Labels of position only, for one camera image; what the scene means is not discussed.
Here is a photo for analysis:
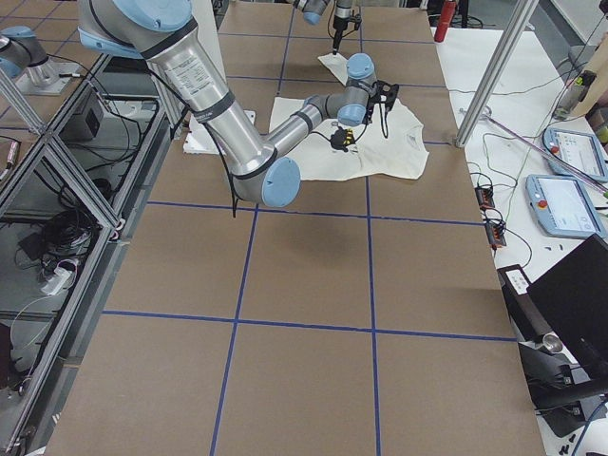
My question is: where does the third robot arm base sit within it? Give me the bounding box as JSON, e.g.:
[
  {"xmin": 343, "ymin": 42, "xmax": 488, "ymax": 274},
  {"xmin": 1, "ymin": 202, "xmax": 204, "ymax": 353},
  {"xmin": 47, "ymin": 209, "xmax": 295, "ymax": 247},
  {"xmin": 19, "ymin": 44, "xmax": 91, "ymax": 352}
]
[{"xmin": 1, "ymin": 26, "xmax": 81, "ymax": 96}]

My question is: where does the near teach pendant blue grey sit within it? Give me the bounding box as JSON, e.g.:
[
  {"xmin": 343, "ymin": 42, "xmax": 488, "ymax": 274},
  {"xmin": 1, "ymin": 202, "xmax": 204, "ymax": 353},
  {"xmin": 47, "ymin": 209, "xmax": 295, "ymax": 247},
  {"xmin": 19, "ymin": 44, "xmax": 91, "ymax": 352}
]
[{"xmin": 525, "ymin": 175, "xmax": 607, "ymax": 239}]

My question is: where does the black laptop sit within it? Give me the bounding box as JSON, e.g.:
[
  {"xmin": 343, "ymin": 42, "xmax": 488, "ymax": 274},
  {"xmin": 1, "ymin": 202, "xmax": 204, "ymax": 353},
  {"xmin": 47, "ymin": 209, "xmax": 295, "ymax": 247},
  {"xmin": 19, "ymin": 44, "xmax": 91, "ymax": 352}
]
[{"xmin": 527, "ymin": 235, "xmax": 607, "ymax": 377}]

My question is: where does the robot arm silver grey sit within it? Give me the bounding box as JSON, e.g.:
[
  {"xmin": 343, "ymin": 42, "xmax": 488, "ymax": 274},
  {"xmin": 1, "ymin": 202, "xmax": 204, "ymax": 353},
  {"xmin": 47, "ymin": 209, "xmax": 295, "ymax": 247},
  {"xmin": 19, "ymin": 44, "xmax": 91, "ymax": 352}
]
[
  {"xmin": 78, "ymin": 1, "xmax": 379, "ymax": 207},
  {"xmin": 288, "ymin": 0, "xmax": 362, "ymax": 55}
]

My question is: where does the grey box under rack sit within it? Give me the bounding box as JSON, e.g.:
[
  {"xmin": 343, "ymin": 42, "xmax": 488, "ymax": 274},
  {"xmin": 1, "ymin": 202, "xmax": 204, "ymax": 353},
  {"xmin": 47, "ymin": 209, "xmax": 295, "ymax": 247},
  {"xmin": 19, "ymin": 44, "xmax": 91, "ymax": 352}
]
[{"xmin": 60, "ymin": 92, "xmax": 104, "ymax": 142}]

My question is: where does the cream long-sleeve cat shirt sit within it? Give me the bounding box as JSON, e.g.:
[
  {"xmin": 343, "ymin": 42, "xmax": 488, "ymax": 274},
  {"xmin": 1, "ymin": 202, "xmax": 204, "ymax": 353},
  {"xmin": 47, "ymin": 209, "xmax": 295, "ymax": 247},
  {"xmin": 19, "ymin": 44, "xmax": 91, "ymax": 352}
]
[{"xmin": 269, "ymin": 53, "xmax": 428, "ymax": 181}]

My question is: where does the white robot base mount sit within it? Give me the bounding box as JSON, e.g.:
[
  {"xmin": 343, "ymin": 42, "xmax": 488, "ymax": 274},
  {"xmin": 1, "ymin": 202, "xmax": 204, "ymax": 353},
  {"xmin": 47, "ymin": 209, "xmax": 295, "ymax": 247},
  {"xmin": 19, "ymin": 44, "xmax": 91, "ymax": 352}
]
[{"xmin": 181, "ymin": 106, "xmax": 257, "ymax": 156}]

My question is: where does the far teach pendant blue grey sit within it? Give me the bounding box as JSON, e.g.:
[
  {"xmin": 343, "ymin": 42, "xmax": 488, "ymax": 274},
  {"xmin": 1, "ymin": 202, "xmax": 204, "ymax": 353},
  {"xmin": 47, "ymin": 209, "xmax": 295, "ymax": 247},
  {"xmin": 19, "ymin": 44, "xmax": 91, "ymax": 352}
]
[{"xmin": 542, "ymin": 127, "xmax": 607, "ymax": 183}]

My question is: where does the red bottle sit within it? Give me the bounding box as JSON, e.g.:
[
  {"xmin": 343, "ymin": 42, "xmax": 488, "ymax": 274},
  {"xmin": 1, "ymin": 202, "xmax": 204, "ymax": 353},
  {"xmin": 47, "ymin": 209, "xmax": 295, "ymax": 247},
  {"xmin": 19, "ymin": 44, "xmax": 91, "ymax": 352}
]
[{"xmin": 434, "ymin": 0, "xmax": 457, "ymax": 43}]

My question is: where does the teach pendant blue grey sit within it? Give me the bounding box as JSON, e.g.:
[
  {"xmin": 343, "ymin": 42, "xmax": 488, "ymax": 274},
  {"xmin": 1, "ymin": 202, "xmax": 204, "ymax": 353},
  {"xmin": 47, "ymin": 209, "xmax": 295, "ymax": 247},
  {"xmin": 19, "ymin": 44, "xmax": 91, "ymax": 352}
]
[
  {"xmin": 542, "ymin": 127, "xmax": 607, "ymax": 183},
  {"xmin": 525, "ymin": 175, "xmax": 607, "ymax": 239}
]

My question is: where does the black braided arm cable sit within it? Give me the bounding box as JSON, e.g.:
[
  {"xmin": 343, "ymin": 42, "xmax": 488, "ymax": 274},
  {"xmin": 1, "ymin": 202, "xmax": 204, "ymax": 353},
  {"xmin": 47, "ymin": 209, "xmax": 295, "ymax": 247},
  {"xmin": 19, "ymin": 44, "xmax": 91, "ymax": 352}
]
[{"xmin": 306, "ymin": 87, "xmax": 391, "ymax": 143}]

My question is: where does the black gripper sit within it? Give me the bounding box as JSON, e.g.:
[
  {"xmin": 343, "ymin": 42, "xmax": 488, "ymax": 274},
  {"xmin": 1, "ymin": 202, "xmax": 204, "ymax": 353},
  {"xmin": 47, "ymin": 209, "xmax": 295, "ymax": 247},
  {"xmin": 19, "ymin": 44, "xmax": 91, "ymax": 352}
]
[{"xmin": 332, "ymin": 5, "xmax": 352, "ymax": 54}]

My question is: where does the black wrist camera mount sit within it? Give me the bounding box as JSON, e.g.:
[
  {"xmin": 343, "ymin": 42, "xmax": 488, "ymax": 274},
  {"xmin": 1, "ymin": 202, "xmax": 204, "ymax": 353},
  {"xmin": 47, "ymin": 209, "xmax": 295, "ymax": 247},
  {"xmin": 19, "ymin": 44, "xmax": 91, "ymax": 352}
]
[{"xmin": 370, "ymin": 80, "xmax": 400, "ymax": 112}]

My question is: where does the black orange connector module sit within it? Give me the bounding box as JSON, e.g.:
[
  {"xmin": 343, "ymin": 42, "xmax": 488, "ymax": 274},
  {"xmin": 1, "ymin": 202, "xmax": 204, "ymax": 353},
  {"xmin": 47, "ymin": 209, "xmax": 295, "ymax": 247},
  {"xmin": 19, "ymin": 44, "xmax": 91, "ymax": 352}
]
[
  {"xmin": 474, "ymin": 186, "xmax": 495, "ymax": 210},
  {"xmin": 484, "ymin": 219, "xmax": 506, "ymax": 251}
]

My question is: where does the white power strip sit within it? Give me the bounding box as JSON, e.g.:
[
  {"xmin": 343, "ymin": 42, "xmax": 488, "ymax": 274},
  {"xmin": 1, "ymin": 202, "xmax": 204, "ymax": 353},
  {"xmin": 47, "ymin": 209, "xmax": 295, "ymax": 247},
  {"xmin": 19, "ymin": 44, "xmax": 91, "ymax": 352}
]
[{"xmin": 41, "ymin": 266, "xmax": 75, "ymax": 295}]

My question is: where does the aluminium frame rack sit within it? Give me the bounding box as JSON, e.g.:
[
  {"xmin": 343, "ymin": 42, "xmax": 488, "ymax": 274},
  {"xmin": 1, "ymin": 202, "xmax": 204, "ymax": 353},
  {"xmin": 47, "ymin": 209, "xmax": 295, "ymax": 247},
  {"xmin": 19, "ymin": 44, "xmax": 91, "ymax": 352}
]
[{"xmin": 1, "ymin": 49, "xmax": 185, "ymax": 455}]

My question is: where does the black box with label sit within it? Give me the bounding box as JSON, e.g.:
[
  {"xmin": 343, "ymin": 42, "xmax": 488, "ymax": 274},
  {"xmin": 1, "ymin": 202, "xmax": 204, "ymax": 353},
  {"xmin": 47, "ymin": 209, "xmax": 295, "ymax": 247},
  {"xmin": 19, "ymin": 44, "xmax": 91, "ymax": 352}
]
[{"xmin": 497, "ymin": 264, "xmax": 552, "ymax": 342}]

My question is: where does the aluminium frame post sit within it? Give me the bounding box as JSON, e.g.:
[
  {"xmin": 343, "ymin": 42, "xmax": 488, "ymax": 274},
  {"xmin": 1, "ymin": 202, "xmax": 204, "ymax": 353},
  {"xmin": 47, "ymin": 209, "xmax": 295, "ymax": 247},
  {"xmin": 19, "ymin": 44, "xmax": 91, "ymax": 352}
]
[{"xmin": 454, "ymin": 0, "xmax": 539, "ymax": 148}]

